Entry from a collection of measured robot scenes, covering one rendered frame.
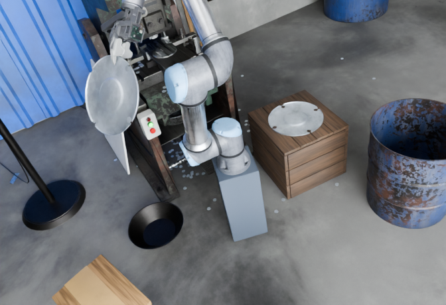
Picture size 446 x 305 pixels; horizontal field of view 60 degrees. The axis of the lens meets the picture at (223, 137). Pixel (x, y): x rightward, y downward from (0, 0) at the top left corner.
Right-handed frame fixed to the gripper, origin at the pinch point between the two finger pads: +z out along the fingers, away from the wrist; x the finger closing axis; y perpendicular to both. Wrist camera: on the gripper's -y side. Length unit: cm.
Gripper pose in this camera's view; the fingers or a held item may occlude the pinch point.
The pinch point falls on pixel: (115, 61)
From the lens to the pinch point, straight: 145.7
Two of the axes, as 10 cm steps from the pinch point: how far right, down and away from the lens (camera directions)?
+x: 4.7, 0.9, 8.8
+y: 8.5, 2.2, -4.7
